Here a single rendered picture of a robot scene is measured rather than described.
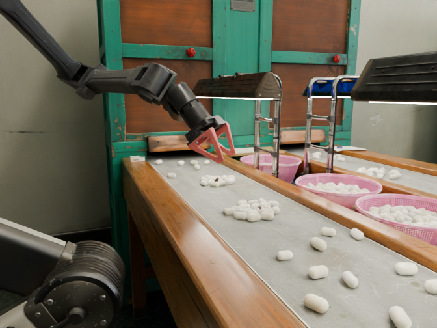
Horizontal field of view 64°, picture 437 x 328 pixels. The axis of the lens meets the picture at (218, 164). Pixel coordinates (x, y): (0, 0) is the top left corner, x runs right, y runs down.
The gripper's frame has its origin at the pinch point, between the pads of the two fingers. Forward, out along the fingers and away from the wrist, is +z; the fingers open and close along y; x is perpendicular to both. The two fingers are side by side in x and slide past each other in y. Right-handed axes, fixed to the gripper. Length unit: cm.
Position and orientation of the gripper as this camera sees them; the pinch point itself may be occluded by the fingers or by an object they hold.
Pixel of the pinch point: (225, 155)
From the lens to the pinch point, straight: 81.2
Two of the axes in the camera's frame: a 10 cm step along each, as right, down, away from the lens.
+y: -3.1, 1.9, -9.3
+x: 7.3, -5.8, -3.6
